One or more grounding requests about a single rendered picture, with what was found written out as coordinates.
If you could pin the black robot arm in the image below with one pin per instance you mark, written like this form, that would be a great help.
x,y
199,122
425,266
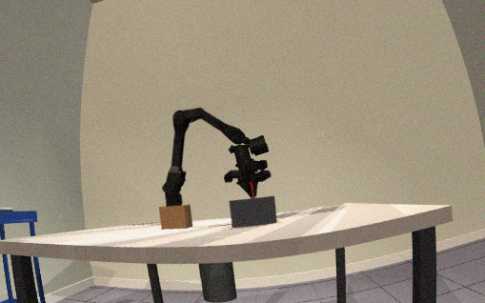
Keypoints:
x,y
181,119

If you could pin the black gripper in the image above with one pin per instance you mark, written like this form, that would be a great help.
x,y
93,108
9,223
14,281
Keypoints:
x,y
244,178

